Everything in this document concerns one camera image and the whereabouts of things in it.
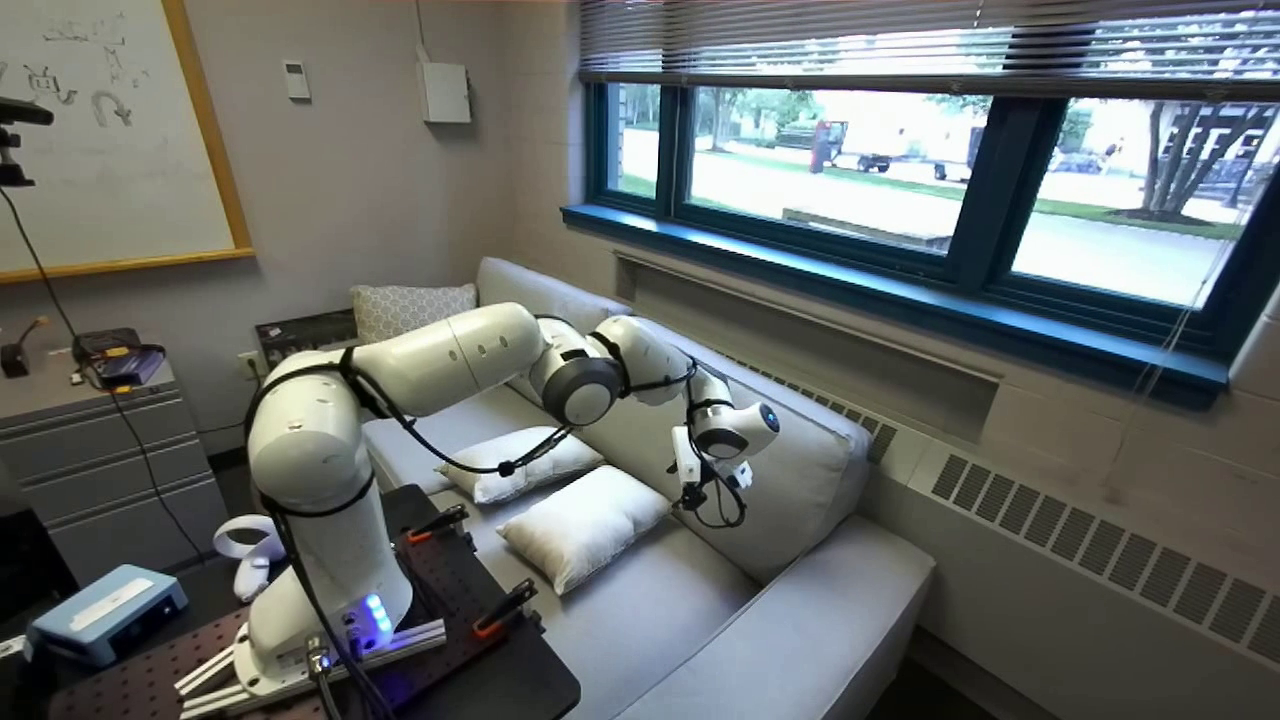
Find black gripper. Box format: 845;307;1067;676
680;454;750;528

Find plain white pillow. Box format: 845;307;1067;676
436;429;606;513
495;458;675;598

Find grey fabric couch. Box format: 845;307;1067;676
353;251;941;720

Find black orange clamp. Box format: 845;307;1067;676
471;575;541;638
401;498;471;551

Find black robot table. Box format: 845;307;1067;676
0;479;585;720

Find grey patterned pillow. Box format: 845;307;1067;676
347;280;479;343

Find white truck outside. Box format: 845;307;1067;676
807;114;993;188

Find beige radiator cover with grille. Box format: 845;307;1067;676
775;372;1280;720

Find wide teal framed window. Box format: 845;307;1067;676
558;73;1280;413

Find horizontal window blinds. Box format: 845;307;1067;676
576;0;1280;100

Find tree trunk outside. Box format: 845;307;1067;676
1136;95;1275;224

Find black device with blue part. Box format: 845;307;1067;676
71;323;170;390

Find blue electronics box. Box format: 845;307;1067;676
27;560;191;673

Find grey filing cabinet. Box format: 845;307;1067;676
0;347;233;587

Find perforated brown mat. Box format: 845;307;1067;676
44;605;265;720

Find wood framed whiteboard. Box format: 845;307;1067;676
0;0;254;287

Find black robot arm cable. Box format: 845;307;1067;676
240;340;750;720

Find silver robot base rail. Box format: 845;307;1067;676
170;610;451;720

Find white wall box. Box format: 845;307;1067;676
421;57;475;130

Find white wall thermostat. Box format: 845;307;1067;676
280;57;314;106

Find black camera on stand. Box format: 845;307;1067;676
0;91;55;191

